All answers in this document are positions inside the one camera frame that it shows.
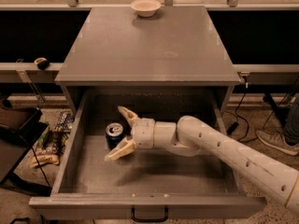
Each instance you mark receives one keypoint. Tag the snack bags on floor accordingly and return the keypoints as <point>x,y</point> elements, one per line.
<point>52,142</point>

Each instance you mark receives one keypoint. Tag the grey cabinet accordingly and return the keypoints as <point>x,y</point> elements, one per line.
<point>177,46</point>

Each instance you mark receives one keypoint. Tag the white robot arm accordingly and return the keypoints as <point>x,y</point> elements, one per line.
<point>189,135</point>

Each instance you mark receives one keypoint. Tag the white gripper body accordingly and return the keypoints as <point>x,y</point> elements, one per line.
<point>144,131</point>

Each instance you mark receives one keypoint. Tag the grey sneaker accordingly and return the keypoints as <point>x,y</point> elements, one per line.
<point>278,142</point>

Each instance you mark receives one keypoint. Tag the black drawer handle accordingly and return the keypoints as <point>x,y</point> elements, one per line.
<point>146,216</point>

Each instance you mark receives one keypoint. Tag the open grey top drawer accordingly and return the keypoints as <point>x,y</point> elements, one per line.
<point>89,187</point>

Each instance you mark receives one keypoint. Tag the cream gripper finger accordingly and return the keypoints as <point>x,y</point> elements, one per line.
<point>123,148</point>
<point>128,114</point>

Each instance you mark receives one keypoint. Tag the white paper bowl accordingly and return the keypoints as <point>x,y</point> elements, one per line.
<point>145,8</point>

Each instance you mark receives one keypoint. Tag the blue pepsi can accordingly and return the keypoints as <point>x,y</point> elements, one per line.
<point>114,134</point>

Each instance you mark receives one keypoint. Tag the black tape measure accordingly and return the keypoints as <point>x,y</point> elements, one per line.
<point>42,63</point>

